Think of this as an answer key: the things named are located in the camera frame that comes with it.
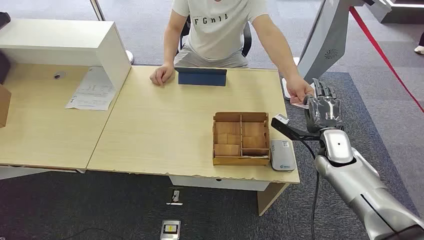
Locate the floor power socket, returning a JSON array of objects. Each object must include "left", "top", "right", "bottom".
[{"left": 166, "top": 188, "right": 184, "bottom": 206}]

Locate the dark speckled floor rug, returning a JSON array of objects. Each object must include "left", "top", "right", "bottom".
[{"left": 0, "top": 70, "right": 424, "bottom": 240}]

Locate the black office chair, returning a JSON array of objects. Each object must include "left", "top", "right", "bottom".
[{"left": 178, "top": 14, "right": 253, "bottom": 58}]

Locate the blue tablet case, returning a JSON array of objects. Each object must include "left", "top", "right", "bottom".
[{"left": 174, "top": 67, "right": 228, "bottom": 88}]

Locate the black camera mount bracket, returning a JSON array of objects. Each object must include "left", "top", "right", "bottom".
[{"left": 270, "top": 117, "right": 322, "bottom": 142}]

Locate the person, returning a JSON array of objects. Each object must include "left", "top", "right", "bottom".
[{"left": 149, "top": 0, "right": 315, "bottom": 104}]

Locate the white desk shelf riser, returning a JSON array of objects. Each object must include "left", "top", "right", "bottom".
[{"left": 0, "top": 18, "right": 133, "bottom": 92}]

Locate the brown cardboard box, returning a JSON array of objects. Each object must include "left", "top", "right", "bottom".
[{"left": 0, "top": 83, "right": 12, "bottom": 129}]

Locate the printed paper sheet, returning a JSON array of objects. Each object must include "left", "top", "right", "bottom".
[{"left": 65, "top": 66, "right": 117, "bottom": 111}]

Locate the person's left hand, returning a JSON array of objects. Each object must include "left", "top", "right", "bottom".
[{"left": 285, "top": 75, "right": 315, "bottom": 104}]

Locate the black floor cable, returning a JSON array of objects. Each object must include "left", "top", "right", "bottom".
[{"left": 62, "top": 226, "right": 123, "bottom": 240}]

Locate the grey kiosk stand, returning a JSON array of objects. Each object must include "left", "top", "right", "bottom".
[{"left": 281, "top": 0, "right": 365, "bottom": 101}]

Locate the white desk underside panel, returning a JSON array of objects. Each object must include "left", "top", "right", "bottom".
[{"left": 0, "top": 164, "right": 86, "bottom": 181}]

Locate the white pole stand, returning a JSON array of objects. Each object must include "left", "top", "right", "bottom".
[{"left": 89, "top": 0, "right": 135, "bottom": 65}]

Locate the white desk drawer unit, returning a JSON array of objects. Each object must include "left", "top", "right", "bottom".
[{"left": 168, "top": 175, "right": 271, "bottom": 192}]

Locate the grey card reader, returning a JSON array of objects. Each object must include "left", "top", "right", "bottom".
[{"left": 269, "top": 139, "right": 297, "bottom": 172}]

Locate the wooden compartment organizer box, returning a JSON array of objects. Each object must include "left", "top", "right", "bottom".
[{"left": 212, "top": 111, "right": 272, "bottom": 167}]

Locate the silver floor box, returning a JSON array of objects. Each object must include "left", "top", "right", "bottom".
[{"left": 160, "top": 219, "right": 182, "bottom": 240}]

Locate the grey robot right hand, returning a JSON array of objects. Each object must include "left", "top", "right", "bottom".
[{"left": 303, "top": 78, "right": 345, "bottom": 134}]

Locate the wooden desk leg panel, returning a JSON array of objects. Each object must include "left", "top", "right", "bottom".
[{"left": 257, "top": 182, "right": 290, "bottom": 217}]

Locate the black device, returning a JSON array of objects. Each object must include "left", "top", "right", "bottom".
[{"left": 0, "top": 11, "right": 11, "bottom": 30}]

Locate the person's right hand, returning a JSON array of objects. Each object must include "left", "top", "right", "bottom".
[{"left": 149, "top": 63, "right": 176, "bottom": 87}]

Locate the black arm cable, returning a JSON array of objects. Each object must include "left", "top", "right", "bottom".
[{"left": 298, "top": 138, "right": 321, "bottom": 240}]

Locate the grey display platform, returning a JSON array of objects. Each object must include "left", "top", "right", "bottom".
[{"left": 364, "top": 0, "right": 424, "bottom": 25}]

